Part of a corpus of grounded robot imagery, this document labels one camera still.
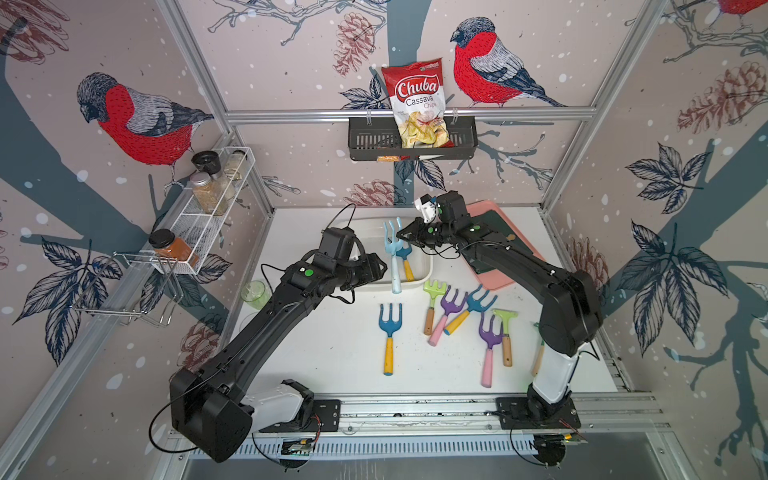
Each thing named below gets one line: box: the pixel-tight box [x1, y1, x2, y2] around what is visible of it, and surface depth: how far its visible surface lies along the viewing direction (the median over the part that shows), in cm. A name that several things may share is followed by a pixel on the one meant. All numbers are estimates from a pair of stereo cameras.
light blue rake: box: [384, 217, 404, 294], surface depth 82 cm
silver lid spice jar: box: [190, 172, 223, 214], surface depth 74 cm
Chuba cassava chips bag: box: [381, 58, 454, 149], surface depth 85 cm
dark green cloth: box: [470, 210, 529, 249], surface depth 120 cm
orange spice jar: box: [148, 228, 199, 266], surface depth 62 cm
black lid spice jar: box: [191, 150, 223, 180], surface depth 75 cm
